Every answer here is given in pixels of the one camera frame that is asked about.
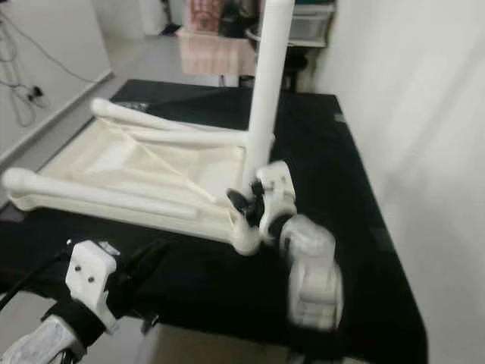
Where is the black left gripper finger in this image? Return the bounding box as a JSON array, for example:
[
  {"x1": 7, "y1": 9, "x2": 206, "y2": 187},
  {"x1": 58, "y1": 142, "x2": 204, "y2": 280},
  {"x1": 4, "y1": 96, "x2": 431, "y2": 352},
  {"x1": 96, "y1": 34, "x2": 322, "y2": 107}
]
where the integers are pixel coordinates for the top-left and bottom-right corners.
[{"x1": 121, "y1": 239, "x2": 171, "y2": 268}]

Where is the white plastic table top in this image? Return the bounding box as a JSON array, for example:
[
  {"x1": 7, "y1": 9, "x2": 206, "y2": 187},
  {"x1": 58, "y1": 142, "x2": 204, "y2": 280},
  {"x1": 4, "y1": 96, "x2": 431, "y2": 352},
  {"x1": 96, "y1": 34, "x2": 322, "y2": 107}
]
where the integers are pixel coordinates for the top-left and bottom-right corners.
[{"x1": 4, "y1": 114, "x2": 262, "y2": 256}]

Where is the black tablecloth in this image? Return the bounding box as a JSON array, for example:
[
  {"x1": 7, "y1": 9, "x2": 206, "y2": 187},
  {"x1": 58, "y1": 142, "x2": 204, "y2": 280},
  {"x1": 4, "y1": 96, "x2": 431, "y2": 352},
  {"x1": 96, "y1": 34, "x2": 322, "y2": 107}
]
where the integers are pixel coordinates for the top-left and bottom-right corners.
[{"x1": 0, "y1": 78, "x2": 429, "y2": 364}]

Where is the beige towel table cover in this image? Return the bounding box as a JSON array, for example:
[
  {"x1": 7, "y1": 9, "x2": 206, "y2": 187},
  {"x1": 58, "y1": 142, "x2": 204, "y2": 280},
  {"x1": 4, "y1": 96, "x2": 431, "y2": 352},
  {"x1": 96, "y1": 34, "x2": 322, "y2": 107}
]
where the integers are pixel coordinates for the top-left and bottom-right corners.
[{"x1": 177, "y1": 29, "x2": 255, "y2": 77}]

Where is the black wok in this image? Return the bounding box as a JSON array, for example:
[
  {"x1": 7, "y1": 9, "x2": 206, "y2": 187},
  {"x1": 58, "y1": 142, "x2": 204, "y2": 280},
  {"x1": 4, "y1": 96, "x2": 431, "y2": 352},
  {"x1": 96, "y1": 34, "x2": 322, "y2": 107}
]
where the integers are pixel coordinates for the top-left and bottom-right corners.
[{"x1": 245, "y1": 27, "x2": 313, "y2": 69}]

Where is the black bag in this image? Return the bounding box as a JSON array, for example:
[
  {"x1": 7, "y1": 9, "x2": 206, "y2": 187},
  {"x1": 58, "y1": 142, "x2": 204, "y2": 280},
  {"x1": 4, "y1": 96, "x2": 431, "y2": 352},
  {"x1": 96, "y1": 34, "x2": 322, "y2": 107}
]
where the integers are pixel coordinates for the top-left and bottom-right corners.
[{"x1": 220, "y1": 0, "x2": 262, "y2": 39}]

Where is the red food menu poster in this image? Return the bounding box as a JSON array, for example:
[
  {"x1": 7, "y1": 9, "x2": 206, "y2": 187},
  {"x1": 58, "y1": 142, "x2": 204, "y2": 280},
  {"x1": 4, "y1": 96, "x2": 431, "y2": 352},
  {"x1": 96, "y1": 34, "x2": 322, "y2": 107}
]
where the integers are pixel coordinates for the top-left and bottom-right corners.
[{"x1": 186, "y1": 0, "x2": 224, "y2": 35}]

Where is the clear plastic storage box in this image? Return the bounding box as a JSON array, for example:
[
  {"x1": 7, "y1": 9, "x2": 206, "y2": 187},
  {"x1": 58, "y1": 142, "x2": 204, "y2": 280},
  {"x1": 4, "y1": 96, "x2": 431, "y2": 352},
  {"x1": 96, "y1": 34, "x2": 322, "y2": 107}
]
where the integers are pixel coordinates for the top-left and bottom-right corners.
[{"x1": 292, "y1": 6, "x2": 336, "y2": 42}]

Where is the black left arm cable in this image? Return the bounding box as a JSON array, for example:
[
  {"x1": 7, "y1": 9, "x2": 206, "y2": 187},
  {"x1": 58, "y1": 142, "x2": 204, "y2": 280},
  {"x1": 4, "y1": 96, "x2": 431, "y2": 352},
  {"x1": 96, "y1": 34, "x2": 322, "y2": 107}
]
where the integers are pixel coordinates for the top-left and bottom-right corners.
[{"x1": 0, "y1": 249, "x2": 73, "y2": 312}]

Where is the black power adapter with cable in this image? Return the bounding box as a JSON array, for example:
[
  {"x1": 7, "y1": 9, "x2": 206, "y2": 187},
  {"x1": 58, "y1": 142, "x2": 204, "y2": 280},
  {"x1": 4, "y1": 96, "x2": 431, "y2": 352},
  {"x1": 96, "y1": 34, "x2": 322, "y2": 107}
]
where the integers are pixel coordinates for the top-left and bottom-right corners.
[{"x1": 0, "y1": 23, "x2": 46, "y2": 130}]

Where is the long black wall cable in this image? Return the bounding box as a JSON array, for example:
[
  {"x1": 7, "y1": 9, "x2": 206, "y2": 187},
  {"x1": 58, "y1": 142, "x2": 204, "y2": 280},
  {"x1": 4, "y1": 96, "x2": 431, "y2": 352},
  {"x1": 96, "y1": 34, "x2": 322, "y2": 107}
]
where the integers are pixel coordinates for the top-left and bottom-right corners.
[{"x1": 8, "y1": 11, "x2": 114, "y2": 84}]

